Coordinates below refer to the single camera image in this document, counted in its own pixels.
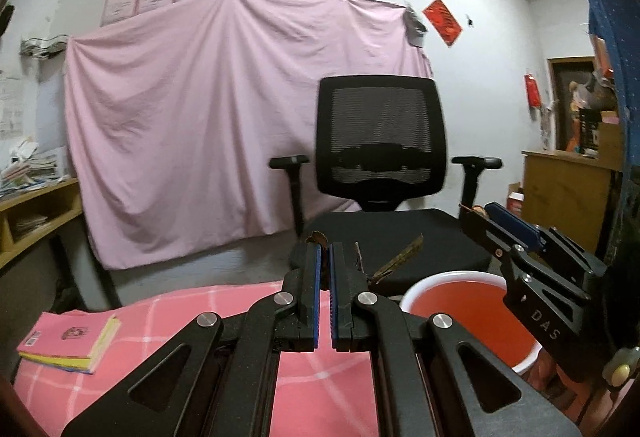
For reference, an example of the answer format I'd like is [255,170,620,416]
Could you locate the brown dried leaf strip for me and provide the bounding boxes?
[354,233,426,289]

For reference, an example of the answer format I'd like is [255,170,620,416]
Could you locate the egg shaped charm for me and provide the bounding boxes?
[602,346,634,386]

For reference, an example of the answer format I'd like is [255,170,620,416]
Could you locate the blue dotted cloth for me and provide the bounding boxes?
[552,0,640,268]

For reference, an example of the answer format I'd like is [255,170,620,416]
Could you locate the pile of papers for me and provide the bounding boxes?
[0,139,72,198]

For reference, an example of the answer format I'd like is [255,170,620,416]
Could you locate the black mesh office chair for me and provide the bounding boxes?
[269,76,504,296]

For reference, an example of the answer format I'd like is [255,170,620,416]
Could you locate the pink book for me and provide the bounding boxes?
[16,311,123,376]

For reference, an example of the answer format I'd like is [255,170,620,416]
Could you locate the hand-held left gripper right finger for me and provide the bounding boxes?
[330,242,583,437]

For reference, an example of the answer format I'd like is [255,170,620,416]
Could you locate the wooden shelf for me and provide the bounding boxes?
[0,177,86,271]

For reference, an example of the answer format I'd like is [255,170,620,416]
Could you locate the pink hanging sheet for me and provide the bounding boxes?
[63,0,434,271]

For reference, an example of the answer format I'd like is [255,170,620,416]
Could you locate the red cardboard box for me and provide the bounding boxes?
[506,183,525,213]

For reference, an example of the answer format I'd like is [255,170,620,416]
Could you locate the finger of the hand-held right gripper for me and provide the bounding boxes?
[460,208,527,269]
[484,202,608,279]

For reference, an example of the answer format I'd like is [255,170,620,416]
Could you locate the wooden cabinet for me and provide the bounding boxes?
[521,149,626,259]

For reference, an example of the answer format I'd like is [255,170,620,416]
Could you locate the grey crumpled tape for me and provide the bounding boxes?
[403,4,427,47]

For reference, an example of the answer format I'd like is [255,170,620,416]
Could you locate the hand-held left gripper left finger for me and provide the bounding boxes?
[60,241,323,437]

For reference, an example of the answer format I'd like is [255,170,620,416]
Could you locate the red bucket with white rim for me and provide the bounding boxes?
[400,270,544,376]

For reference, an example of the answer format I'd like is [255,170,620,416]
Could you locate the white wall notes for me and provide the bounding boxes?
[0,76,24,141]

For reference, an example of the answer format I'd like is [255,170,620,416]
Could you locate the red wall poster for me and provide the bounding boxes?
[422,0,464,49]

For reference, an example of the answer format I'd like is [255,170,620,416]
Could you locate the framed picture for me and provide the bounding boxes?
[546,57,602,152]

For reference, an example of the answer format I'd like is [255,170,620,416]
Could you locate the black printed box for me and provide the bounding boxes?
[579,109,602,156]

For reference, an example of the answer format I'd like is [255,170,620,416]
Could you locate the pink checked blanket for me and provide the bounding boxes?
[12,280,402,437]

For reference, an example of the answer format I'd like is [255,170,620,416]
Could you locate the wire wall rack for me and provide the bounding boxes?
[20,34,69,61]

